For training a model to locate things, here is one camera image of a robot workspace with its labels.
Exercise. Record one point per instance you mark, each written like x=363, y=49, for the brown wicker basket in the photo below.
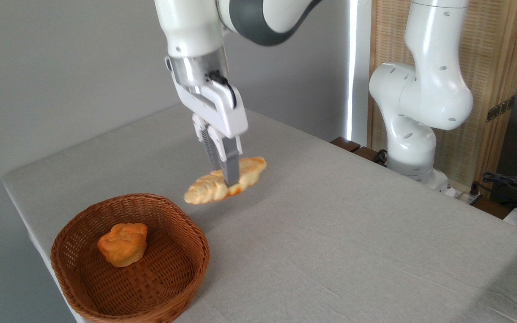
x=164, y=287

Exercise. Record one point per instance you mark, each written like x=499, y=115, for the dark metal screen hinge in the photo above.
x=501, y=108

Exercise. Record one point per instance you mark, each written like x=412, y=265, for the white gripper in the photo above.
x=222, y=112

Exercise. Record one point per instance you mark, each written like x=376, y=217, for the white power strip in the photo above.
x=465, y=196

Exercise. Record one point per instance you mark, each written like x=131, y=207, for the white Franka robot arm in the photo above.
x=429, y=89

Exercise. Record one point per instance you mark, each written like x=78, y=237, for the grey tablecloth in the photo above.
x=352, y=246

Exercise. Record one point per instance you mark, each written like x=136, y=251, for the bamboo folding screen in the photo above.
x=492, y=49

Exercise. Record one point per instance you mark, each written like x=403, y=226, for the dark wooden block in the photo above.
x=366, y=154
x=345, y=143

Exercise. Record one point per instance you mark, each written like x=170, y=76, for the round orange bread bun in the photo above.
x=123, y=245

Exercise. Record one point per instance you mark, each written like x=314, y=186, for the long pale braided bread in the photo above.
x=207, y=188

